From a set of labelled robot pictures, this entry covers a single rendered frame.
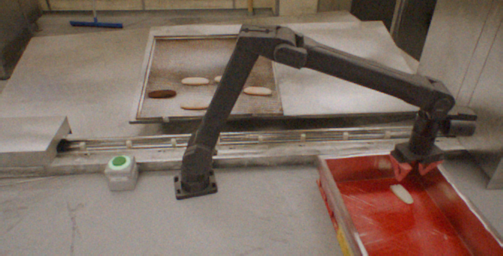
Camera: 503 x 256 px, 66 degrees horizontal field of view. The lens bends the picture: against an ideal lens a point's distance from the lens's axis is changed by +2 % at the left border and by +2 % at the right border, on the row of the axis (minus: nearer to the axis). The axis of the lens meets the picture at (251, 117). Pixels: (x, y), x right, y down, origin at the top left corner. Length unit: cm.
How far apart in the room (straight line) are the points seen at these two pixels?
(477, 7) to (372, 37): 55
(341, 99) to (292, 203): 48
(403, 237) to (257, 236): 37
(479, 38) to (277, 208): 76
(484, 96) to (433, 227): 41
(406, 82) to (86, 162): 91
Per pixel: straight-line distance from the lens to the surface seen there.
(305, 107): 134
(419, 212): 114
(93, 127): 146
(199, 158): 99
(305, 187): 113
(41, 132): 132
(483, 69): 128
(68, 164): 126
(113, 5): 510
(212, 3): 490
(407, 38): 315
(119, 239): 106
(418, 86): 93
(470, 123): 104
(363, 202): 112
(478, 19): 131
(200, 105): 132
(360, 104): 139
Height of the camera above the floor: 161
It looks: 34 degrees down
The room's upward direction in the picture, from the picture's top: straight up
